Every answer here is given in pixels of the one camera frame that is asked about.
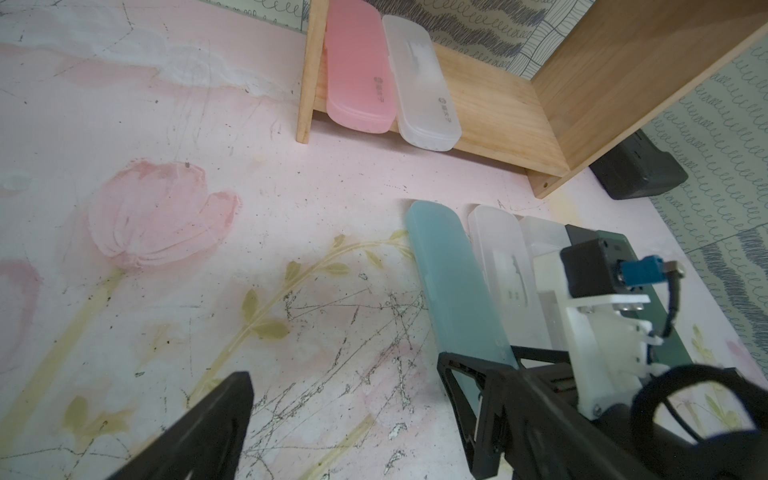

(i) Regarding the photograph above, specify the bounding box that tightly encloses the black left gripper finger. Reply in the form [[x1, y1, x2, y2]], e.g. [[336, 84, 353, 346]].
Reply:
[[111, 371, 254, 480]]

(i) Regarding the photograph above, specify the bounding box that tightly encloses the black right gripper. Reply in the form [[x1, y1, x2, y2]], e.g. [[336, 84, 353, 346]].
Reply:
[[436, 251, 768, 480]]

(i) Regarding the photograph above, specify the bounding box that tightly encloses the teal pencil case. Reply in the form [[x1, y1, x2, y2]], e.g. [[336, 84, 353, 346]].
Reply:
[[406, 200, 518, 367]]

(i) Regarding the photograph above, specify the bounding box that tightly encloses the dark green pencil case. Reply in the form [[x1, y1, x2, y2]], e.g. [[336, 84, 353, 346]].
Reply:
[[597, 230, 692, 367]]

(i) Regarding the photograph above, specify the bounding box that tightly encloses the clear labelled pencil case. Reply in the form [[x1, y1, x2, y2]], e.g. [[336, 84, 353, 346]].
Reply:
[[518, 216, 572, 286]]

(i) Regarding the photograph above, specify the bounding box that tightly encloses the clear rounded pencil case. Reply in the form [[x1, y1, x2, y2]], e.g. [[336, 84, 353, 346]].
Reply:
[[468, 205, 553, 349]]

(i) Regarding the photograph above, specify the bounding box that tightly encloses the black pencil case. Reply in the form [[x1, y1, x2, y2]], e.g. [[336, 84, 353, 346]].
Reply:
[[565, 224, 599, 246]]

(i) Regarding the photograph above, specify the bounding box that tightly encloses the small clear pencil case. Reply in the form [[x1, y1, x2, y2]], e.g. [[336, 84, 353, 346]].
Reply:
[[382, 15, 462, 152]]

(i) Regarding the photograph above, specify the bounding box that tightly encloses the wooden shelf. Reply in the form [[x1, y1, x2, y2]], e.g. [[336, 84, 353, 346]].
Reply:
[[295, 0, 768, 200]]

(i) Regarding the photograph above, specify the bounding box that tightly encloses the pink pencil case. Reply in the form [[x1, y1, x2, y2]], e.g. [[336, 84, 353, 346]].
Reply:
[[325, 0, 397, 134]]

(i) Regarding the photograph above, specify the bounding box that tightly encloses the black tool case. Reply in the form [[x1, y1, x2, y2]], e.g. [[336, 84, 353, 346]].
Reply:
[[590, 130, 688, 200]]

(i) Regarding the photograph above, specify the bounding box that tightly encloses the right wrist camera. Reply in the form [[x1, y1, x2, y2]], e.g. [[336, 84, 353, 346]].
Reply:
[[560, 238, 682, 302]]

